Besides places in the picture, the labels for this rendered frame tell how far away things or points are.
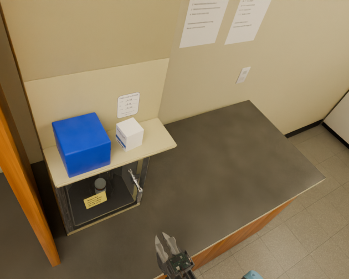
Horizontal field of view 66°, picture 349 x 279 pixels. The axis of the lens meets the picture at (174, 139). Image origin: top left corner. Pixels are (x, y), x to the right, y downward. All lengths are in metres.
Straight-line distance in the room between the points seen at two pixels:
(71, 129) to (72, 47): 0.18
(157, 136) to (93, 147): 0.21
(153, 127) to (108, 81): 0.21
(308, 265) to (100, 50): 2.38
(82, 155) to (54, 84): 0.16
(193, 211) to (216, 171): 0.27
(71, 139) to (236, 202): 0.97
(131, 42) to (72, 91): 0.16
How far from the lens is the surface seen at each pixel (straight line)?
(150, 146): 0.72
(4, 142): 0.55
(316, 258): 2.70
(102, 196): 1.01
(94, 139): 0.61
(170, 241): 0.98
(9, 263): 1.23
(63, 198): 0.92
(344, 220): 3.09
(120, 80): 0.65
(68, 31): 0.54
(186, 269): 0.91
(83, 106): 0.66
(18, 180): 0.65
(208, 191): 1.37
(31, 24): 0.53
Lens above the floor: 2.07
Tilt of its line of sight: 48 degrees down
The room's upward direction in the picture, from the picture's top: 16 degrees clockwise
